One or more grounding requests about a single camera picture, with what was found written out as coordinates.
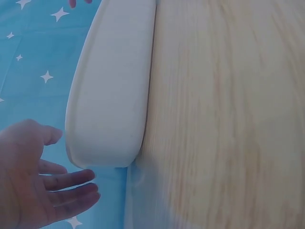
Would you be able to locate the person's left thumb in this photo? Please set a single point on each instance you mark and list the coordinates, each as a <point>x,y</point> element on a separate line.
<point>48,134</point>

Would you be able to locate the person's left hand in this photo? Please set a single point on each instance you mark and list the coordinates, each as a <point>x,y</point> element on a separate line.
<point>21,171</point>

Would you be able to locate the person's right fingers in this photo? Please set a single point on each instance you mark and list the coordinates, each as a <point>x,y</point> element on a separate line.
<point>72,3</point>

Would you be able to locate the white rectangular tray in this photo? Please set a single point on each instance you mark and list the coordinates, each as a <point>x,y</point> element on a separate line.
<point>112,90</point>

